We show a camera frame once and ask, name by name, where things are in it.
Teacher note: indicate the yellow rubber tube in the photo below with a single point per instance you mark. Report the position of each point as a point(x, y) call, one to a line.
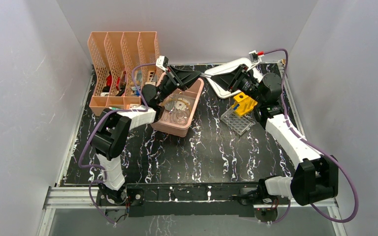
point(176, 104)

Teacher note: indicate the metal crucible tongs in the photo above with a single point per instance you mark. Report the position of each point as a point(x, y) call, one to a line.
point(180, 97)

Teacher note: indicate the clear plastic tube rack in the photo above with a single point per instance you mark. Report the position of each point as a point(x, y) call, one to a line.
point(238, 124)

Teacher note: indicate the yellow test tube rack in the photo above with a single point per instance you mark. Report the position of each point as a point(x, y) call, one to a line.
point(247, 104)

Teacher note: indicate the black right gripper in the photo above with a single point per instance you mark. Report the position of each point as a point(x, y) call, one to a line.
point(229, 80)

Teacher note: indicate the pink desk organizer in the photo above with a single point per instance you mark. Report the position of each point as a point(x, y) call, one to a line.
point(123, 61)

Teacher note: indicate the clear glass flask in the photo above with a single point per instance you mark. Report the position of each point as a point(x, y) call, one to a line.
point(180, 117)

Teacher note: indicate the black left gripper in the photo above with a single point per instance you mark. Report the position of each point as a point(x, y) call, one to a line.
point(181, 79)

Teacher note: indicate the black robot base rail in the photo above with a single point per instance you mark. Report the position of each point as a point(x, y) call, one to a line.
point(241, 199)

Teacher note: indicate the pink plastic bin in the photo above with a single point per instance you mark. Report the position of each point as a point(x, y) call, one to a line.
point(192, 96)

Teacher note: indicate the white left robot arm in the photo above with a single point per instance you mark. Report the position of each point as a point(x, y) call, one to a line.
point(110, 134)

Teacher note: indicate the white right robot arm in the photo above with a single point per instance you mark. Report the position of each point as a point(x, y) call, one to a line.
point(316, 175)

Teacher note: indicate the white container lid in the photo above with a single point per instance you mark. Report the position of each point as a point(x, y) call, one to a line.
point(220, 77)

